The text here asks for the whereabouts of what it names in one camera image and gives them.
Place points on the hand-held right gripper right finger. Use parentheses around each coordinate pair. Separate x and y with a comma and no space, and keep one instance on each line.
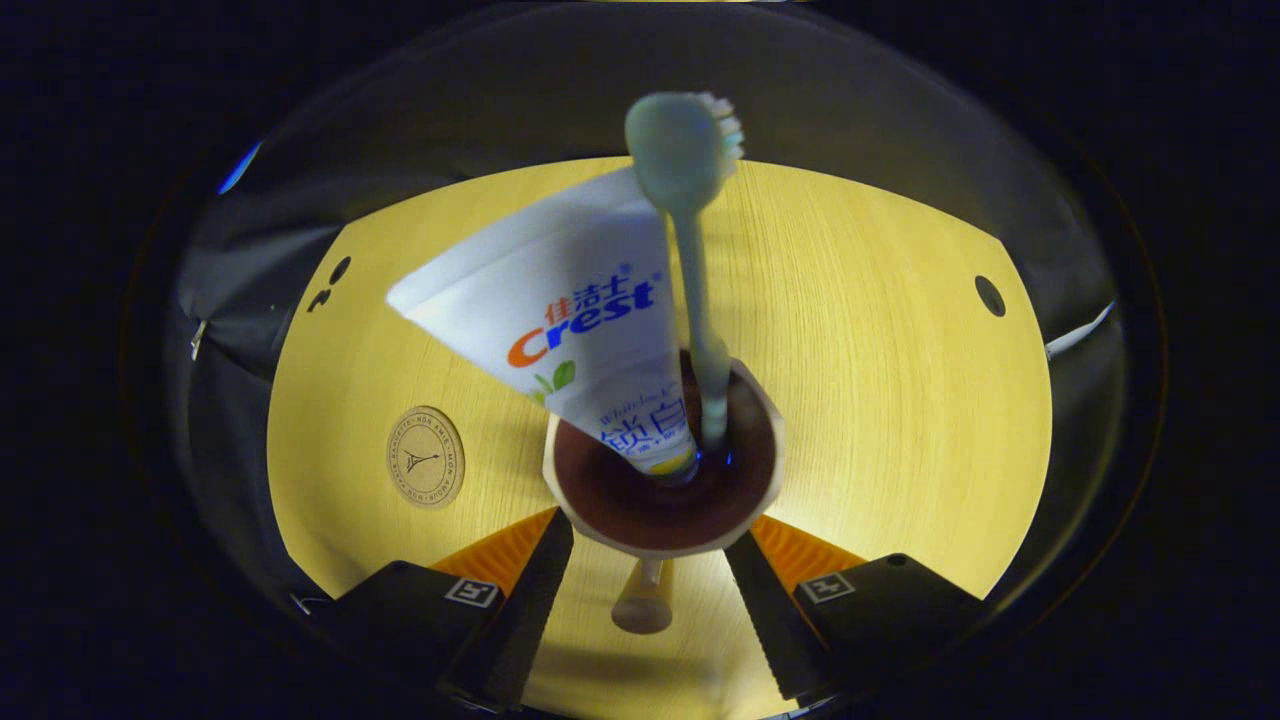
(765,610)

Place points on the pale green toothbrush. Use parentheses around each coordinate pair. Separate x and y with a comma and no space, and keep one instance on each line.
(680,150)

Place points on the round brown coaster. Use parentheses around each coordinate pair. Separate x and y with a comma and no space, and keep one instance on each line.
(425,457)

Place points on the white toothpaste tube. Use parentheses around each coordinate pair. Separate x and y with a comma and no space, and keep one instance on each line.
(560,290)

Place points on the silver cloth clip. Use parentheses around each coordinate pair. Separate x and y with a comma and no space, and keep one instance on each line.
(198,338)

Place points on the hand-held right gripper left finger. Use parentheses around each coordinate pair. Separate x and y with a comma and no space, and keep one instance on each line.
(530,610)

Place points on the light wooden desktop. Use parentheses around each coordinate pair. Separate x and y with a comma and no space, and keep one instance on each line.
(900,420)

